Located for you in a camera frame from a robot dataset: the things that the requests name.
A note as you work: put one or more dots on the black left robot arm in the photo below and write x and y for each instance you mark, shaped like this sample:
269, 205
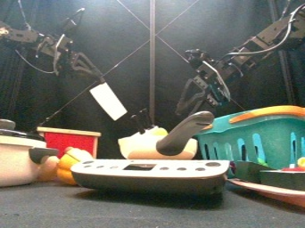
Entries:
23, 35

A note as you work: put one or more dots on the red box with wooden rim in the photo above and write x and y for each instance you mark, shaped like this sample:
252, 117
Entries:
70, 141

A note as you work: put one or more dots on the dark green toy box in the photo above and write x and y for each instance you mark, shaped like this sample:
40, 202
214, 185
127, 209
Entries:
275, 176

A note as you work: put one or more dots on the dark side frame pole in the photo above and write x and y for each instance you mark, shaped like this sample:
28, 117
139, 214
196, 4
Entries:
287, 74

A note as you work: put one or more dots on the peach toy food piece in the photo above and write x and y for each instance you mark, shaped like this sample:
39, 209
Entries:
49, 168

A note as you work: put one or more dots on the vertical metal frame pole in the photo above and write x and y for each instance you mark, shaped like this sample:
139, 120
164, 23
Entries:
153, 59

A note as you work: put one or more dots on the white toy pot black lid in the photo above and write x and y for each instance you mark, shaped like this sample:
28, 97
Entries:
18, 157

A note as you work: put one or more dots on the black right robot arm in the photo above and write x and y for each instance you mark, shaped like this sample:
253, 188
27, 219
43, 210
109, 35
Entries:
267, 35

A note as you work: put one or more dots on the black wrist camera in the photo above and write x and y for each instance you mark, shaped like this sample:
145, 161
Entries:
197, 57
70, 22

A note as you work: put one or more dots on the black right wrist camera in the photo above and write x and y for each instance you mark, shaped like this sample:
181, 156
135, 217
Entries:
197, 57

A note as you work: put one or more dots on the yellow toy food piece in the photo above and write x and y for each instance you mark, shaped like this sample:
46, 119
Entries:
301, 162

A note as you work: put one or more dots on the black and white digital scale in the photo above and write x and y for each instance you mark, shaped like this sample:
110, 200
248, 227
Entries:
150, 176

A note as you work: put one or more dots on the pink white tray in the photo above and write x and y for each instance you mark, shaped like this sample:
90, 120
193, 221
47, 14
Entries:
275, 191

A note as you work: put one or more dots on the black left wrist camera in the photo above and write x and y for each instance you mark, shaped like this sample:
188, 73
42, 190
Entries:
70, 22

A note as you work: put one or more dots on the red toy food piece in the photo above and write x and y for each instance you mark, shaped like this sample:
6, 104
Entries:
293, 169

